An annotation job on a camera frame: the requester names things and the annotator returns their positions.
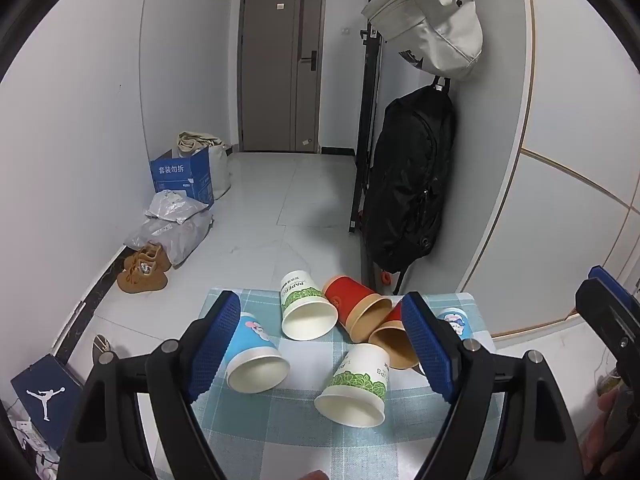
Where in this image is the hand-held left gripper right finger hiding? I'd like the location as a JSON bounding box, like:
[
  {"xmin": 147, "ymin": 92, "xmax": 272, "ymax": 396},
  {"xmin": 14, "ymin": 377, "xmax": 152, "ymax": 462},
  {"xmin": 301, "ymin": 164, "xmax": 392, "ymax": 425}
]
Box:
[{"xmin": 401, "ymin": 291, "xmax": 586, "ymax": 480}]

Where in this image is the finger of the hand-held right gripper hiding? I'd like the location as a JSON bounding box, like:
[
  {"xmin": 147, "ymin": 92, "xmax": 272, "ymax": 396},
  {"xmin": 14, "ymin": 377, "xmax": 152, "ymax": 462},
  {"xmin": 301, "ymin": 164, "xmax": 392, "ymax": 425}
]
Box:
[
  {"xmin": 588, "ymin": 265, "xmax": 640, "ymax": 306},
  {"xmin": 575, "ymin": 277, "xmax": 640, "ymax": 386}
]

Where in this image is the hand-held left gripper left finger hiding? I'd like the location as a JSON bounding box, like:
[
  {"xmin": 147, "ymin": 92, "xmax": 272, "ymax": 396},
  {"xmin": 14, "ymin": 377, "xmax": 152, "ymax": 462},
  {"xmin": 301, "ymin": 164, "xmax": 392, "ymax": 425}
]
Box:
[{"xmin": 57, "ymin": 290, "xmax": 242, "ymax": 480}]

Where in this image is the red paper cup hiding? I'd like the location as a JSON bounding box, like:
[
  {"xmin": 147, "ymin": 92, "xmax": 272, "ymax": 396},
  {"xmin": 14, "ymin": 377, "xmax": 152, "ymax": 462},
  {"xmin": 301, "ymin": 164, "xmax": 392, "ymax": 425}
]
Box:
[
  {"xmin": 368, "ymin": 302, "xmax": 421, "ymax": 371},
  {"xmin": 322, "ymin": 276, "xmax": 393, "ymax": 345}
]

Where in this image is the blue cartoon paper cup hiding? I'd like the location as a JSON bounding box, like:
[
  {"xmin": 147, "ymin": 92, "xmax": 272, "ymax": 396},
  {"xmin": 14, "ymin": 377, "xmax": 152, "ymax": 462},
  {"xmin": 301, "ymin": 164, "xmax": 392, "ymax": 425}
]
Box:
[
  {"xmin": 435, "ymin": 306, "xmax": 473, "ymax": 341},
  {"xmin": 225, "ymin": 312, "xmax": 292, "ymax": 394}
]

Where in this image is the white leaf-print paper cup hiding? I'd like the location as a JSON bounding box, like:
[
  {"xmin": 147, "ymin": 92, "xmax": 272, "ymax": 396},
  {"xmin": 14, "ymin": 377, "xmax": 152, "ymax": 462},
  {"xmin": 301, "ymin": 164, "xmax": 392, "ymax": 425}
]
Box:
[
  {"xmin": 280, "ymin": 271, "xmax": 340, "ymax": 341},
  {"xmin": 314, "ymin": 344, "xmax": 391, "ymax": 428}
]

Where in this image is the person's right hand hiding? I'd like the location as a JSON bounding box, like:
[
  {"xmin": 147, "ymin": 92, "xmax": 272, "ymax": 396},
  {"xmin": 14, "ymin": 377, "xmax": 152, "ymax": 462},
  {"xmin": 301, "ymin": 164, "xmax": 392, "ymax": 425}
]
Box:
[{"xmin": 582, "ymin": 389, "xmax": 623, "ymax": 476}]

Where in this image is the brown suede shoe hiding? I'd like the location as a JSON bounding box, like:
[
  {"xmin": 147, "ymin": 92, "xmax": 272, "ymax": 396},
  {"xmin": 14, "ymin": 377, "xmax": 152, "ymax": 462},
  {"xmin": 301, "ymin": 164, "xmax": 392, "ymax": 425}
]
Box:
[
  {"xmin": 117, "ymin": 257, "xmax": 170, "ymax": 293},
  {"xmin": 124, "ymin": 242, "xmax": 173, "ymax": 273}
]

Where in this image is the blue checked tablecloth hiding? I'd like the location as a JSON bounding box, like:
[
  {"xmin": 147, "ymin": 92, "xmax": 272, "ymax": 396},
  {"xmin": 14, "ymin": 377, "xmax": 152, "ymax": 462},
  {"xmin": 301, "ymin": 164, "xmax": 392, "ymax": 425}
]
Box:
[{"xmin": 187, "ymin": 287, "xmax": 506, "ymax": 480}]

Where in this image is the grey plastic parcel bag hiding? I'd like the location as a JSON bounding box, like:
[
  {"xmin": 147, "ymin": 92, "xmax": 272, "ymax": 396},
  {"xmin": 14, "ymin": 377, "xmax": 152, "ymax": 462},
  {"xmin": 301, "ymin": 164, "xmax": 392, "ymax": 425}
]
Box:
[
  {"xmin": 124, "ymin": 212, "xmax": 213, "ymax": 267},
  {"xmin": 145, "ymin": 191, "xmax": 211, "ymax": 225}
]

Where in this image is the black backpack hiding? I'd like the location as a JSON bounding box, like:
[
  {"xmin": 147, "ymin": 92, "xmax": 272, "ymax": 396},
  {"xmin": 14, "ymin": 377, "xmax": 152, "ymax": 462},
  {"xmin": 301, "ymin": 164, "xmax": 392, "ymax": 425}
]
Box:
[{"xmin": 362, "ymin": 77, "xmax": 457, "ymax": 296}]

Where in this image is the dark blue shoe box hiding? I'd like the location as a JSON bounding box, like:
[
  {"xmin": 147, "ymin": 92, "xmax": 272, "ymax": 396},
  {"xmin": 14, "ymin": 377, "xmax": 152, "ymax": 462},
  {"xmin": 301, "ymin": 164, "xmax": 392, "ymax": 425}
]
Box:
[{"xmin": 10, "ymin": 353, "xmax": 83, "ymax": 453}]

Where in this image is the white sack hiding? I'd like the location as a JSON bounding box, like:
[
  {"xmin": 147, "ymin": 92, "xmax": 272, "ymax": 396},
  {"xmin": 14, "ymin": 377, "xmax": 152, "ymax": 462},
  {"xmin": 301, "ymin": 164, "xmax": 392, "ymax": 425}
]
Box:
[{"xmin": 207, "ymin": 142, "xmax": 233, "ymax": 201}]

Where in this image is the blue cardboard box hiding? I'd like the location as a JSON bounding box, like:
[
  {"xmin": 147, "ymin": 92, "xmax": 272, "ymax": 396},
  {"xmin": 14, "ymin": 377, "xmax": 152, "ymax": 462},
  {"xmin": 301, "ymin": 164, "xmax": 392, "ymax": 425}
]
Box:
[{"xmin": 150, "ymin": 146, "xmax": 215, "ymax": 211}]

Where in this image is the white power strip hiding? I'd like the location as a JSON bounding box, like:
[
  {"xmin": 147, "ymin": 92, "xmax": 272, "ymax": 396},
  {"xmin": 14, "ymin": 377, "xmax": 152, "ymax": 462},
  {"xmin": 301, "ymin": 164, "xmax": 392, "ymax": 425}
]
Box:
[{"xmin": 15, "ymin": 417, "xmax": 51, "ymax": 453}]

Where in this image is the beige tote bag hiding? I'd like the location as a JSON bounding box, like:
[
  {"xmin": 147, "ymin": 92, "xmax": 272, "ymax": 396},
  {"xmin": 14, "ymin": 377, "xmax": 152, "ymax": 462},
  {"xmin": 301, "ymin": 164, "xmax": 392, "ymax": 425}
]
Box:
[{"xmin": 176, "ymin": 131, "xmax": 224, "ymax": 158}]

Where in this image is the black metal rack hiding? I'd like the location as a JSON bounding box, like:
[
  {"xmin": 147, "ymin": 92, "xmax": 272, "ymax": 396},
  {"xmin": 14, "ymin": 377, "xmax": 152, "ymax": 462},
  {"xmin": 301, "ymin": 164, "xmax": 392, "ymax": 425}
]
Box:
[{"xmin": 347, "ymin": 0, "xmax": 388, "ymax": 235}]

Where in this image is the grey door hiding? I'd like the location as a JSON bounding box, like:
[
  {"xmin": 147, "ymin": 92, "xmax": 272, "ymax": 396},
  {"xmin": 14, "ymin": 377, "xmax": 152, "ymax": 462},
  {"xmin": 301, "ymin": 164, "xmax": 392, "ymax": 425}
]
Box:
[{"xmin": 239, "ymin": 0, "xmax": 328, "ymax": 153}]

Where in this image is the white hanging bag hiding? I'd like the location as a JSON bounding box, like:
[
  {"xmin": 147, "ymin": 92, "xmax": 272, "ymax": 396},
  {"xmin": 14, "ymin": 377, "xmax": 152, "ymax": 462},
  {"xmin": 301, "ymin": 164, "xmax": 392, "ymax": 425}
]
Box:
[{"xmin": 361, "ymin": 0, "xmax": 484, "ymax": 81}]

